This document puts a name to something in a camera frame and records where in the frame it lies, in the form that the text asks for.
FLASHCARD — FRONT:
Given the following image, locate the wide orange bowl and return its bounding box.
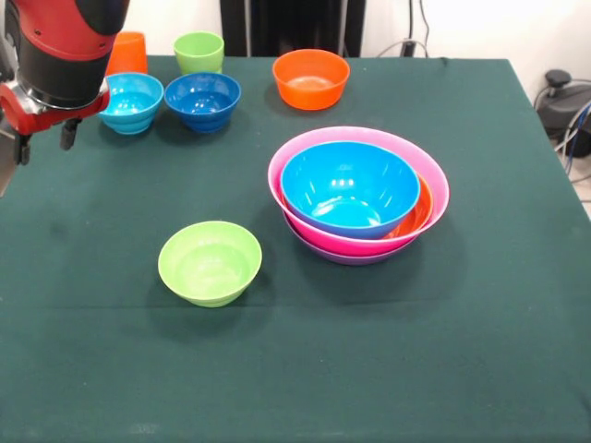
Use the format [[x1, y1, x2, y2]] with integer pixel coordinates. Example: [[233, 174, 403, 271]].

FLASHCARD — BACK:
[[276, 174, 435, 241]]

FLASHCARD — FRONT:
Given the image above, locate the green cup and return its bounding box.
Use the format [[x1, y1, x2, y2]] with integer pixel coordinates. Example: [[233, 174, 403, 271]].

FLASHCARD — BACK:
[[173, 30, 225, 76]]

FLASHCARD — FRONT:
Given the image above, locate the large pink bowl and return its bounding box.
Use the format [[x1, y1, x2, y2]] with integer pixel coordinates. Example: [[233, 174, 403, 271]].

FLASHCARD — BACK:
[[267, 126, 451, 257]]

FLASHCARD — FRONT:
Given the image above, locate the tangle of floor cables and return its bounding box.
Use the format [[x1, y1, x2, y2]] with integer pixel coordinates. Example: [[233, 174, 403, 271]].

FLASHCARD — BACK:
[[552, 99, 591, 204]]

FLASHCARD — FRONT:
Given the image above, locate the orange cup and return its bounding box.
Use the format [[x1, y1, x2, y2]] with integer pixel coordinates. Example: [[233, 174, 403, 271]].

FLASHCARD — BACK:
[[104, 30, 149, 77]]

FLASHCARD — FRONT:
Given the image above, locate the small dark blue bowl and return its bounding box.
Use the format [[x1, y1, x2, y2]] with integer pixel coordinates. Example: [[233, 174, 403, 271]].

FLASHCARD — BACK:
[[163, 72, 242, 135]]

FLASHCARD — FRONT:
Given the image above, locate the grey wheeled floor base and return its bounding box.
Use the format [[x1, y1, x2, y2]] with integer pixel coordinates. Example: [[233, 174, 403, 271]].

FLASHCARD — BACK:
[[535, 68, 591, 139]]

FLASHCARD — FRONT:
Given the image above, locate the medium blue bowl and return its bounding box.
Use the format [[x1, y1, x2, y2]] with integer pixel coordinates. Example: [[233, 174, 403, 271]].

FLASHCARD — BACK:
[[280, 140, 422, 241]]

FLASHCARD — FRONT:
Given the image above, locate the small green bowl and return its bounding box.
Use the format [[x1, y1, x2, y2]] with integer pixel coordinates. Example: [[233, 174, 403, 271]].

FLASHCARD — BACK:
[[157, 220, 263, 308]]

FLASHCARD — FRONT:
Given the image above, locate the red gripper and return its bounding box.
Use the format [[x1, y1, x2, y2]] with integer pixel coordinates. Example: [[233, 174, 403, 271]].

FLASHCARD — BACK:
[[0, 81, 112, 166]]

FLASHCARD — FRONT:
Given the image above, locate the small light blue bowl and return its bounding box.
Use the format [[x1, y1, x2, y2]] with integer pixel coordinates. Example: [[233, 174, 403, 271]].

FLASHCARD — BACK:
[[97, 72, 165, 136]]

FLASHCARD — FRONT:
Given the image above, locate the dark green tablecloth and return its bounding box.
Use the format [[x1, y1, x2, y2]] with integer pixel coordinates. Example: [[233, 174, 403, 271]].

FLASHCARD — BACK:
[[0, 54, 591, 443]]

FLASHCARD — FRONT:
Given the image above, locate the small deep orange bowl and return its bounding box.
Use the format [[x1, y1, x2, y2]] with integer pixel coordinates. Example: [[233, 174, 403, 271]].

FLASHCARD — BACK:
[[271, 49, 351, 112]]

